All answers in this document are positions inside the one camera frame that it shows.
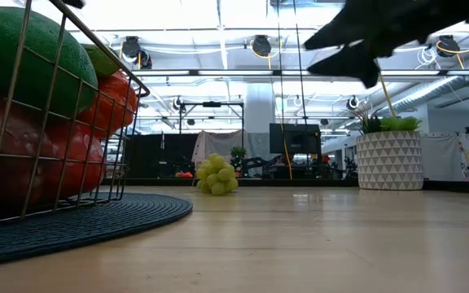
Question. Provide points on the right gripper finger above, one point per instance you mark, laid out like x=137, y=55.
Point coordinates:
x=352, y=65
x=332, y=32

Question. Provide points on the round green lime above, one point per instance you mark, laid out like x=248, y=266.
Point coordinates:
x=101, y=63

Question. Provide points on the crinkled orange bell pepper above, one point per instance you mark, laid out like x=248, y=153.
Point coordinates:
x=114, y=97

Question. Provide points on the glossy dark red apple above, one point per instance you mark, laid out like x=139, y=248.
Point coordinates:
x=27, y=142

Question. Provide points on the green grape bunch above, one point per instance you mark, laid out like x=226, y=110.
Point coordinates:
x=217, y=175

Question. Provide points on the black monitor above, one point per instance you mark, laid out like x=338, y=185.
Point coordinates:
x=295, y=138

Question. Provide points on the succulent in white pot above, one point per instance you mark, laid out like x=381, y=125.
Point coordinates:
x=389, y=160

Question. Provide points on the small background potted plant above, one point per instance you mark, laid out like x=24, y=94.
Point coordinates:
x=238, y=154

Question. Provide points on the white draped cloth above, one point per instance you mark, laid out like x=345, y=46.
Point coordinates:
x=218, y=144

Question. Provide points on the round dark blue mat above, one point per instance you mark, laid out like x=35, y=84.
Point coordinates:
x=96, y=224

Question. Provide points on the black background frame rig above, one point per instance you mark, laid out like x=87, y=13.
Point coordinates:
x=212, y=104

